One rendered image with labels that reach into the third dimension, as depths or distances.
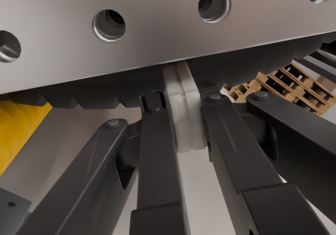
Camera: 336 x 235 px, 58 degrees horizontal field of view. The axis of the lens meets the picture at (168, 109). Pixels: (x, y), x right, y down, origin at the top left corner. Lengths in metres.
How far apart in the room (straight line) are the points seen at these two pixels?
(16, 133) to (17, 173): 0.78
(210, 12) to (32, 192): 0.90
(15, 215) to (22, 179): 0.41
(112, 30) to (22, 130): 0.13
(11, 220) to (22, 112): 0.36
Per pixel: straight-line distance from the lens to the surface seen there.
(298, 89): 4.77
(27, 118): 0.28
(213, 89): 0.16
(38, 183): 1.05
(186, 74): 0.16
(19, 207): 0.64
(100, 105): 0.24
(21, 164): 1.08
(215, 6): 0.18
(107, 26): 0.18
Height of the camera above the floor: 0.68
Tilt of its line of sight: 17 degrees down
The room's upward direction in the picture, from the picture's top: 37 degrees clockwise
